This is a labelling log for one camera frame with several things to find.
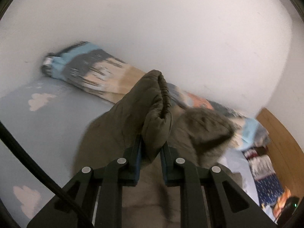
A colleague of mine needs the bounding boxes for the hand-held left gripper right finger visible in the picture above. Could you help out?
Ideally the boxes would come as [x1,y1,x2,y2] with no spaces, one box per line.
[160,142,277,228]

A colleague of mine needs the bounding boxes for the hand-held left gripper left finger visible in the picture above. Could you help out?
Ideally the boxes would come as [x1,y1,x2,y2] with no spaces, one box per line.
[27,134,143,228]

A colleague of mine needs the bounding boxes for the olive padded jacket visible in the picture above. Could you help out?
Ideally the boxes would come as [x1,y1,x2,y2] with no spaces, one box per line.
[72,69,243,228]

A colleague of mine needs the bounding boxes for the light blue cloud bed sheet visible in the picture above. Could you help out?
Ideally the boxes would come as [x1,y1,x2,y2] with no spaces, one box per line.
[0,77,262,228]

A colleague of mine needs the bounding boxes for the patchwork printed blanket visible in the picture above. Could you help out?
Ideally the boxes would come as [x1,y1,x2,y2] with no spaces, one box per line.
[41,41,270,150]

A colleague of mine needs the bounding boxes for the wooden headboard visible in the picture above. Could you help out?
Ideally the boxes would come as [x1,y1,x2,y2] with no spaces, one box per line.
[256,108,304,202]

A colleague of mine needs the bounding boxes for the black device with green light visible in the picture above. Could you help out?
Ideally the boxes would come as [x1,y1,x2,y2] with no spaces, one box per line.
[276,196,301,226]

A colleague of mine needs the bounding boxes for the black cable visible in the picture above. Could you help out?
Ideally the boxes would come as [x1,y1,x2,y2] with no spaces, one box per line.
[0,121,95,228]

